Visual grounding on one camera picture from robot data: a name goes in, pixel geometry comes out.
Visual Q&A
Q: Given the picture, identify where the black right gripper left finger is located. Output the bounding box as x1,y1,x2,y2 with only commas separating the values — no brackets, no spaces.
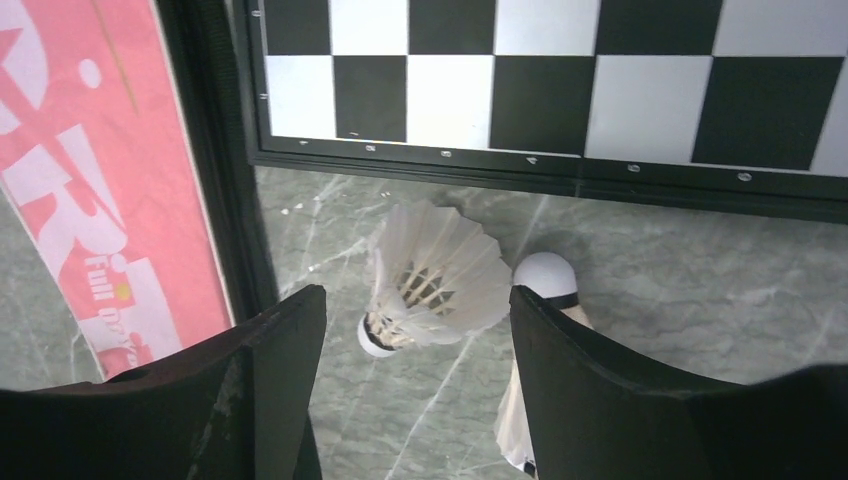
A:
1,285,327,479

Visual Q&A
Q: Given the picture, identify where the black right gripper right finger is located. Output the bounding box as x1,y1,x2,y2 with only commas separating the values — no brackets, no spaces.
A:
510,286,847,479

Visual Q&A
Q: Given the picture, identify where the white feather shuttlecock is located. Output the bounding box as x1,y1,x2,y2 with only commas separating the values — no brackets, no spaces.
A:
356,200,513,358

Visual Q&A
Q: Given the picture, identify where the pink racket bag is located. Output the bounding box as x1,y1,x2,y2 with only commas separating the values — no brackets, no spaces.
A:
1,0,233,378

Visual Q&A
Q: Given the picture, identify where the black white chessboard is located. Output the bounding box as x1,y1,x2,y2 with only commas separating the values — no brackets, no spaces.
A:
239,0,847,223

